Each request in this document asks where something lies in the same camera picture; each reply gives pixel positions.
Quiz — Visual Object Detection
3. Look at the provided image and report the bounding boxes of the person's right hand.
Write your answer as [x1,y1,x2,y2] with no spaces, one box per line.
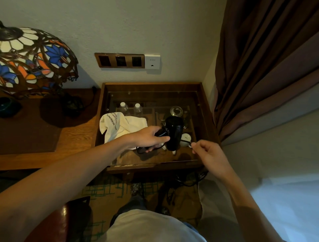
[190,139,234,181]

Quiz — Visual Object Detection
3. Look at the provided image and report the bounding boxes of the person's left hand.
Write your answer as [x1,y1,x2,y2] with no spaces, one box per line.
[127,126,171,153]

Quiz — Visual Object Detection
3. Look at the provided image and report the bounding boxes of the white drawstring cloth bag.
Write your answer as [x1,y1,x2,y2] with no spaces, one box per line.
[99,111,149,150]

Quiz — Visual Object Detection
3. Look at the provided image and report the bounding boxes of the person's left forearm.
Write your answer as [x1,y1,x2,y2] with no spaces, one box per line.
[0,136,136,242]

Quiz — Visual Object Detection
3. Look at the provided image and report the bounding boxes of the person's right forearm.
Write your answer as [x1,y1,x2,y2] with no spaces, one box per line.
[222,169,284,242]

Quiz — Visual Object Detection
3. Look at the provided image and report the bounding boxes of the person's patterned shoe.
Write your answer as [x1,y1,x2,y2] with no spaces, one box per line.
[131,183,145,197]

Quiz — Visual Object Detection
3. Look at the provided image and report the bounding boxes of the person's dark jeans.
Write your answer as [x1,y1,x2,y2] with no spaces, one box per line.
[109,174,200,227]

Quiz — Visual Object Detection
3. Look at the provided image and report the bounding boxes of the white mug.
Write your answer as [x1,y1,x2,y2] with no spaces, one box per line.
[180,133,192,148]

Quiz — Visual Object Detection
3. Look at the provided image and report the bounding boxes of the green kettle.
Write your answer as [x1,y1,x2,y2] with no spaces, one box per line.
[162,106,189,125]

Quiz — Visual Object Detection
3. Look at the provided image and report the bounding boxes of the wooden glass-top cabinet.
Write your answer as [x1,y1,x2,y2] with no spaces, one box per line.
[91,82,221,175]

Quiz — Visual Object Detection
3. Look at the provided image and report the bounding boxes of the wooden desk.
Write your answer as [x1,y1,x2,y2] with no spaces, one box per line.
[0,88,103,171]

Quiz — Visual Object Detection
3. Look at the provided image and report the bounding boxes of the brown curtain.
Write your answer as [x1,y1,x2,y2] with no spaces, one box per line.
[213,0,319,146]

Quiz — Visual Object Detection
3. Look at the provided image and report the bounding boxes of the stained glass table lamp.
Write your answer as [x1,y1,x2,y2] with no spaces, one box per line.
[0,21,84,118]

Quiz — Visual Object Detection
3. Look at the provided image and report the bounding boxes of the black lamp cable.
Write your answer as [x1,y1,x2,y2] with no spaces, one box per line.
[83,86,99,110]

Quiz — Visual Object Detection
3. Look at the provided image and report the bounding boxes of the white wall socket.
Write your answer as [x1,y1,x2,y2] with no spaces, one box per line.
[144,54,161,70]

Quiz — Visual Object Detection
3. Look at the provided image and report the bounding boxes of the bronze triple wall socket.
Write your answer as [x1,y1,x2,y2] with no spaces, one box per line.
[94,53,146,69]

